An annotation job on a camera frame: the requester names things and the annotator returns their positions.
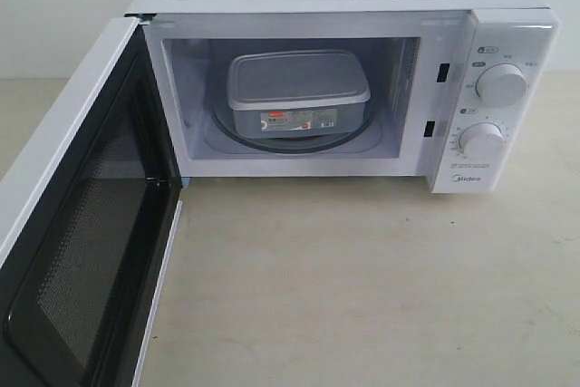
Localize white microwave door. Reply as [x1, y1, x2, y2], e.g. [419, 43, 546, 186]
[1, 17, 182, 386]

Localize glass microwave turntable plate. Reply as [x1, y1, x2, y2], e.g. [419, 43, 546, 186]
[208, 98, 380, 154]

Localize upper white power knob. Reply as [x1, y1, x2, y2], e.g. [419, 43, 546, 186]
[476, 63, 527, 108]

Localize clear lidded plastic container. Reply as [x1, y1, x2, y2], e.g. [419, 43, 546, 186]
[227, 50, 371, 140]

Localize white Midea microwave body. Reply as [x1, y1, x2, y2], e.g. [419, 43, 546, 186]
[127, 0, 559, 194]

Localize lower white timer knob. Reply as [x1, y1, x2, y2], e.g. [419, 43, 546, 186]
[459, 122, 504, 160]

